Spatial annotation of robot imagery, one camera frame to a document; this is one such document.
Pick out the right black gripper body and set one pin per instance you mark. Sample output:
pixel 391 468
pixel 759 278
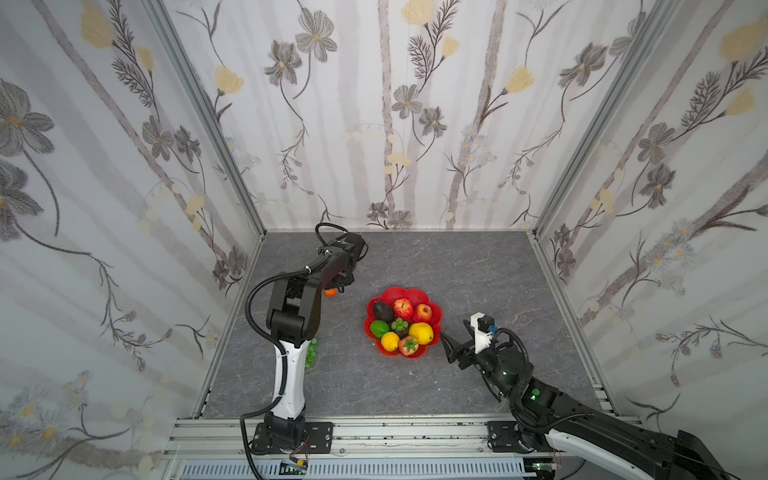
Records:
pixel 466 353

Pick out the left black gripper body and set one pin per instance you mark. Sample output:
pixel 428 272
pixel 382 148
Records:
pixel 342 278

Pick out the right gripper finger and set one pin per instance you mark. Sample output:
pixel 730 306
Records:
pixel 468 333
pixel 453 348

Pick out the yellow lemon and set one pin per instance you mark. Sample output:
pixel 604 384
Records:
pixel 422 333

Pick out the red yellow pomegranate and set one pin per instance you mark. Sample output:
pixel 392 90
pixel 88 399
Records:
pixel 423 313

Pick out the red flower-shaped fruit bowl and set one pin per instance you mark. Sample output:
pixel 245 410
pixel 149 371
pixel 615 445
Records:
pixel 417 296

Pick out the yellow pear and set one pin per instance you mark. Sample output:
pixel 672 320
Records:
pixel 390 341

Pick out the red apple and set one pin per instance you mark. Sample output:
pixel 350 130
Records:
pixel 403 309

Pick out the dark green avocado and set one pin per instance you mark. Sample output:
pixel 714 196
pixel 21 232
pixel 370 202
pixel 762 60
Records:
pixel 384 312

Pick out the green lime fruit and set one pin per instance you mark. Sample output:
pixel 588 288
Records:
pixel 379 328

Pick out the dark mangosteen with green leaves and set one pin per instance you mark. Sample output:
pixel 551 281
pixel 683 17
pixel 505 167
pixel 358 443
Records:
pixel 400 327

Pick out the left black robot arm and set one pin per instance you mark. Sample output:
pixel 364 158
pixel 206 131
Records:
pixel 285 310

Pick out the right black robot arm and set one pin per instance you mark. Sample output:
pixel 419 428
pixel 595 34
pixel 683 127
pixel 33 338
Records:
pixel 547 420

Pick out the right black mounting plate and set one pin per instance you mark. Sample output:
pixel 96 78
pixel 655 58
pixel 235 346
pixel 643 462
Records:
pixel 510 437

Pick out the black mounting plate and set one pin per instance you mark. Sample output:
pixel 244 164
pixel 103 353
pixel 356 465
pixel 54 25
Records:
pixel 317 439
pixel 510 437

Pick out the green grape bunch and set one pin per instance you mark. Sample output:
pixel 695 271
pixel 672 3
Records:
pixel 311 353

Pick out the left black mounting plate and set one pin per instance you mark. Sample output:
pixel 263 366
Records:
pixel 317 439

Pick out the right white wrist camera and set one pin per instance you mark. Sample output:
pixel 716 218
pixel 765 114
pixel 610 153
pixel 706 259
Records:
pixel 483 328

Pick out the white perforated cable duct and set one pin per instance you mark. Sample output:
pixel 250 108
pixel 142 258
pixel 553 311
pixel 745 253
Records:
pixel 416 468

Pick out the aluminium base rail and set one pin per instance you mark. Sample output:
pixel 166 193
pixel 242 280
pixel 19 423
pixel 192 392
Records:
pixel 213 449

